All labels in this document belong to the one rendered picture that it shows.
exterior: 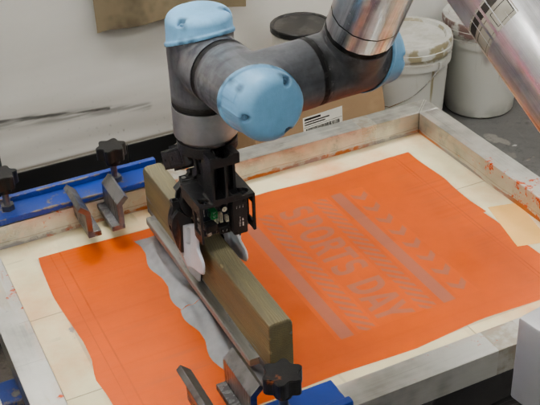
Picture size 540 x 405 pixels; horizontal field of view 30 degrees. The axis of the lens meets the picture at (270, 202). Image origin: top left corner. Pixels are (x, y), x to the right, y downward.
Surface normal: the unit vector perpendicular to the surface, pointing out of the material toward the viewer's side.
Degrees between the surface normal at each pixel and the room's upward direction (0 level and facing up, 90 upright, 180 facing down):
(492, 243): 0
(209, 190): 90
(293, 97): 91
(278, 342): 90
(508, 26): 77
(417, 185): 0
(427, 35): 0
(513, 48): 81
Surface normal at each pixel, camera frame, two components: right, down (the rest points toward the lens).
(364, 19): -0.25, 0.78
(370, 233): -0.04, -0.85
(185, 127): -0.58, 0.46
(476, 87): -0.25, 0.57
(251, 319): -0.90, 0.26
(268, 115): 0.52, 0.45
